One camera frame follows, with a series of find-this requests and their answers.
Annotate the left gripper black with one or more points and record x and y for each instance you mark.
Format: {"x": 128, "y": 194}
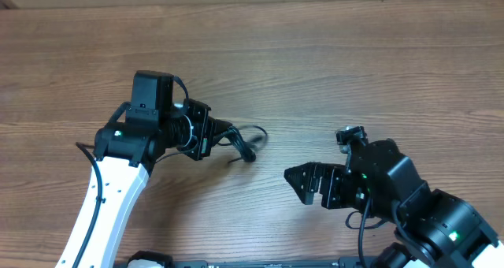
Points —
{"x": 207, "y": 124}

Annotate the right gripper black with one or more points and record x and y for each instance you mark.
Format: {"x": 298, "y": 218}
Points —
{"x": 328, "y": 175}

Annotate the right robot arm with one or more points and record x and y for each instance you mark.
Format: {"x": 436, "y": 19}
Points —
{"x": 379, "y": 181}

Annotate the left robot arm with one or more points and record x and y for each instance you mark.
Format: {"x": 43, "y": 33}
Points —
{"x": 126, "y": 149}

